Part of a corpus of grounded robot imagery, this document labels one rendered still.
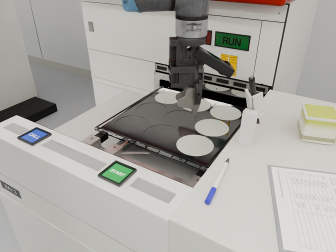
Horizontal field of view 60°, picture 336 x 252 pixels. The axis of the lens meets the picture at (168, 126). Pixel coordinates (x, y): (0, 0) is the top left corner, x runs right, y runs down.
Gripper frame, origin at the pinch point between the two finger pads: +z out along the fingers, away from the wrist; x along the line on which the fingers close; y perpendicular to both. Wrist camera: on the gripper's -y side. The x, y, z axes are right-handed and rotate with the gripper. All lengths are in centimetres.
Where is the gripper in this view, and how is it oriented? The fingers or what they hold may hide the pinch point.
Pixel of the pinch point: (195, 111)
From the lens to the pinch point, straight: 79.9
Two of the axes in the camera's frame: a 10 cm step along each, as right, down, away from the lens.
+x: 0.7, 5.1, -8.6
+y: -10.0, 0.4, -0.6
